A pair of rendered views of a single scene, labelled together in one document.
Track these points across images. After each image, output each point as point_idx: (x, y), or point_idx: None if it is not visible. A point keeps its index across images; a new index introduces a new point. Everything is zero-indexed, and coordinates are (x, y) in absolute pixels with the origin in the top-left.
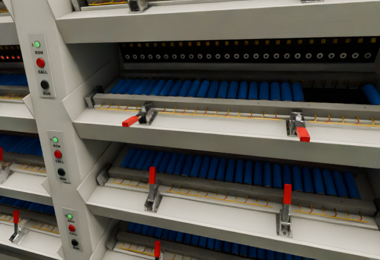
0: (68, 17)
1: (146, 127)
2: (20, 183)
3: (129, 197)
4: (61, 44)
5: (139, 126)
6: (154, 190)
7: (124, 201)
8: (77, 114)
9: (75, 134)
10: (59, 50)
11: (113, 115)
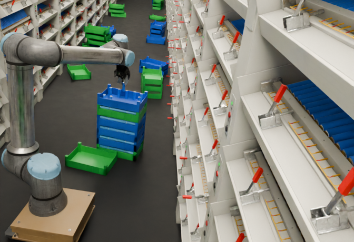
0: (196, 112)
1: (191, 163)
2: (184, 152)
3: (190, 185)
4: (194, 118)
5: (191, 161)
6: (193, 189)
7: (188, 185)
8: (192, 143)
9: (188, 149)
10: (192, 120)
11: (195, 152)
